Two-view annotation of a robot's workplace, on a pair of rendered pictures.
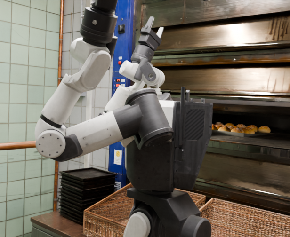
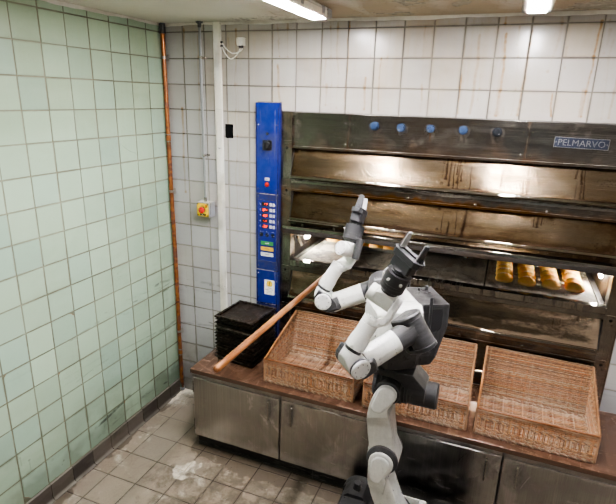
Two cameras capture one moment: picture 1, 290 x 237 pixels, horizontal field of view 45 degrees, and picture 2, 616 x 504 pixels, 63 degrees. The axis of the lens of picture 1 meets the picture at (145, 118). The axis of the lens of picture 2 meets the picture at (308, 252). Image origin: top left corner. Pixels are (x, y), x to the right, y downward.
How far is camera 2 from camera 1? 132 cm
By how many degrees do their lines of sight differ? 23
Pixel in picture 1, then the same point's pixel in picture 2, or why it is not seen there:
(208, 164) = not seen: hidden behind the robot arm
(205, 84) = (376, 219)
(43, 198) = (167, 333)
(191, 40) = (359, 171)
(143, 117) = (418, 336)
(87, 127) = (381, 350)
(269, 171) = not seen: hidden behind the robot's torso
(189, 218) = (428, 386)
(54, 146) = (364, 371)
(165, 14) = (323, 136)
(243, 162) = not seen: hidden behind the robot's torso
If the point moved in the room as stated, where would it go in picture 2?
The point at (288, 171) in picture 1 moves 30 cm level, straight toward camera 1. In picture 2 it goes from (455, 302) to (467, 324)
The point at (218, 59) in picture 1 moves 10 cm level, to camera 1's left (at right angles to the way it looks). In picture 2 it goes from (389, 195) to (373, 196)
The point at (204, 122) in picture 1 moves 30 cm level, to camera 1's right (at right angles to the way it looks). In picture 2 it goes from (442, 318) to (503, 310)
